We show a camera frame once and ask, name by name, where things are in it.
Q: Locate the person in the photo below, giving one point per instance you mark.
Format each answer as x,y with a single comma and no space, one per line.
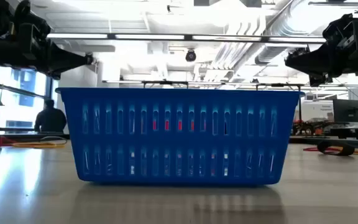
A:
50,119

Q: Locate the white labelled cabinet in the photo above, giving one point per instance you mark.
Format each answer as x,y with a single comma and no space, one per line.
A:
317,112

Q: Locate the thin black rubber band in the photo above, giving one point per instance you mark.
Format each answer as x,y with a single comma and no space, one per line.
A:
53,137

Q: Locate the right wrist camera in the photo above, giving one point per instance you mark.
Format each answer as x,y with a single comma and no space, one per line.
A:
337,29

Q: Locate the dark work table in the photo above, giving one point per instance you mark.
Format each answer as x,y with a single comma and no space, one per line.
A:
346,132

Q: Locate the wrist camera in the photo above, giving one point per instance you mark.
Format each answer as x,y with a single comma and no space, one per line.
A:
337,29
31,15

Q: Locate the long hanging lamp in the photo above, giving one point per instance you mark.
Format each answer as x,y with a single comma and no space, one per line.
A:
334,3

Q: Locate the black blank monitor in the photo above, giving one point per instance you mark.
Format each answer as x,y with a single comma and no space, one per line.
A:
348,110

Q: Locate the white tube light bar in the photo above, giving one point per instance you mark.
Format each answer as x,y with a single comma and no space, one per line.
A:
148,36

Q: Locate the blue plastic basket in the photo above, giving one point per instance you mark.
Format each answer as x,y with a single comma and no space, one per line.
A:
179,140

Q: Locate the thin white light bar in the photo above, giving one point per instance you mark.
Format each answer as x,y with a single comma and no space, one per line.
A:
166,83

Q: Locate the orange black robot equipment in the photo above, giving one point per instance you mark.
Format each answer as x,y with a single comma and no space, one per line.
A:
309,127

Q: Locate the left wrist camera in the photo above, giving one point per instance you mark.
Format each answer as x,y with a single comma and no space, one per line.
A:
31,15

